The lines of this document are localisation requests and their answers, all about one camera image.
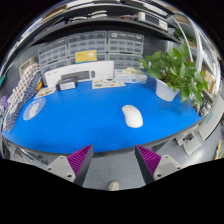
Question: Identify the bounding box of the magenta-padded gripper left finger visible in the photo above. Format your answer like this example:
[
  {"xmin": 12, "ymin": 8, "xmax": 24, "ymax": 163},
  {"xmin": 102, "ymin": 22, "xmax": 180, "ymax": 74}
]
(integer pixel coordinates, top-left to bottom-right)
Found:
[{"xmin": 45, "ymin": 144, "xmax": 95, "ymax": 187}]

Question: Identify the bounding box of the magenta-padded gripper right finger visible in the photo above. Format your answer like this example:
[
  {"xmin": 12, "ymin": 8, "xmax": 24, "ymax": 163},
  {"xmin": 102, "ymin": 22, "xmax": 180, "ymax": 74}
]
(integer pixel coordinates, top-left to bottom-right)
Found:
[{"xmin": 134, "ymin": 144, "xmax": 183, "ymax": 185}]

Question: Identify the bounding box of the white computer mouse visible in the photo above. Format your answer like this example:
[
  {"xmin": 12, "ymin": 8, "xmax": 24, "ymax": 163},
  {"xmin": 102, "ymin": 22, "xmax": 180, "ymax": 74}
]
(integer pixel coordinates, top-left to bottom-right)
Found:
[{"xmin": 121, "ymin": 104, "xmax": 144, "ymax": 129}]

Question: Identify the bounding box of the navy polka dot cloth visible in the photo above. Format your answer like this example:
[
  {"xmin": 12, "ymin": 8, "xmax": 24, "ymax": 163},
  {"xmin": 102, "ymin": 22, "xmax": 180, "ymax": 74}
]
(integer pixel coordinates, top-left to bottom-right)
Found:
[{"xmin": 1, "ymin": 71, "xmax": 43, "ymax": 133}]

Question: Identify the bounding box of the small purple object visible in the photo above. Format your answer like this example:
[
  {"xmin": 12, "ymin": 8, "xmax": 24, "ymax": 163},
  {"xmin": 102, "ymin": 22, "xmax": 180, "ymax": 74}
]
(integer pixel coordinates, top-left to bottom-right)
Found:
[{"xmin": 0, "ymin": 95, "xmax": 8, "ymax": 111}]

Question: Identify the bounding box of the red blue checked cloth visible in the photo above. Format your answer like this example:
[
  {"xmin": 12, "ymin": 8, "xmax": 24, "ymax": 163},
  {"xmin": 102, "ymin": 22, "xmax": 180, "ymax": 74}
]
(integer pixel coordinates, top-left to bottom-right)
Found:
[{"xmin": 6, "ymin": 63, "xmax": 41, "ymax": 108}]

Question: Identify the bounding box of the white and blue glove box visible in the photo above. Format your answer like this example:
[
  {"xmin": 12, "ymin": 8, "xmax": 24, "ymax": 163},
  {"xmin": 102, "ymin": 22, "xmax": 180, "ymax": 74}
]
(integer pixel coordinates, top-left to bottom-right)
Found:
[{"xmin": 113, "ymin": 67, "xmax": 148, "ymax": 84}]

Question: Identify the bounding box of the green plant in white pot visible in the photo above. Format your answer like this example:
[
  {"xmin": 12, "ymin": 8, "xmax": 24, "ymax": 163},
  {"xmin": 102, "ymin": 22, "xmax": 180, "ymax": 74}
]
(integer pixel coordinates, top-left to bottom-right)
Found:
[{"xmin": 139, "ymin": 42, "xmax": 209, "ymax": 113}]

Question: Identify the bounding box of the beige woven basket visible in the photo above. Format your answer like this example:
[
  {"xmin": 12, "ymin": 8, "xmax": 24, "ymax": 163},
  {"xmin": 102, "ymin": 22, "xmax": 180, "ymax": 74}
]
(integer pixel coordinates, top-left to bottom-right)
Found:
[{"xmin": 18, "ymin": 57, "xmax": 36, "ymax": 78}]

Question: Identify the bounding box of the long white keyboard box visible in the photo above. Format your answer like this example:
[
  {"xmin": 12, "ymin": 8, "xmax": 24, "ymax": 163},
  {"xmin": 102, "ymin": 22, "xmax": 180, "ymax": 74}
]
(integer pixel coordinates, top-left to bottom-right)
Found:
[{"xmin": 43, "ymin": 60, "xmax": 115, "ymax": 88}]

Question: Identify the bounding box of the yellow box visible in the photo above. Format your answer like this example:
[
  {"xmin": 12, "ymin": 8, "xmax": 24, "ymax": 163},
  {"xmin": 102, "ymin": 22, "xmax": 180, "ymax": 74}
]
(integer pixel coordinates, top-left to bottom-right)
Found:
[{"xmin": 74, "ymin": 49, "xmax": 98, "ymax": 64}]

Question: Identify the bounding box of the grey small-drawer cabinet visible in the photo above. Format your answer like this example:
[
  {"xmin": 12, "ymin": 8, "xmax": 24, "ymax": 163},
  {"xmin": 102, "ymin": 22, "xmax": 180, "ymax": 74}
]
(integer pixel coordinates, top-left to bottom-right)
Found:
[
  {"xmin": 37, "ymin": 37, "xmax": 70, "ymax": 73},
  {"xmin": 107, "ymin": 30, "xmax": 145, "ymax": 69},
  {"xmin": 67, "ymin": 30, "xmax": 109, "ymax": 64}
]

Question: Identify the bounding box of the dark overhead shelf unit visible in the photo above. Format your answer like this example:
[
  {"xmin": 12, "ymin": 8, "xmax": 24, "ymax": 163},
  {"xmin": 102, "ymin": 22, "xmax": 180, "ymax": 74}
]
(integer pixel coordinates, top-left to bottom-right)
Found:
[{"xmin": 13, "ymin": 0, "xmax": 188, "ymax": 48}]

